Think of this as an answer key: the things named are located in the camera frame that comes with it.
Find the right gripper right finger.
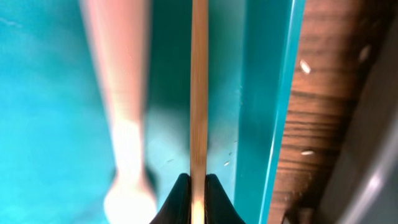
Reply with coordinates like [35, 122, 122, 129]
[205, 174, 245, 224]

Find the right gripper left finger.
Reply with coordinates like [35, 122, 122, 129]
[150, 173, 192, 224]

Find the wooden chopstick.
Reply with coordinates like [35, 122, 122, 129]
[190, 0, 208, 224]

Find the white plastic fork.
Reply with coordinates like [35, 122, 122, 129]
[80, 0, 156, 223]

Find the grey plastic dishwasher rack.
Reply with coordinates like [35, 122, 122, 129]
[314, 21, 397, 223]

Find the teal plastic tray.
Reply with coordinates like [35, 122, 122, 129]
[1, 0, 305, 223]

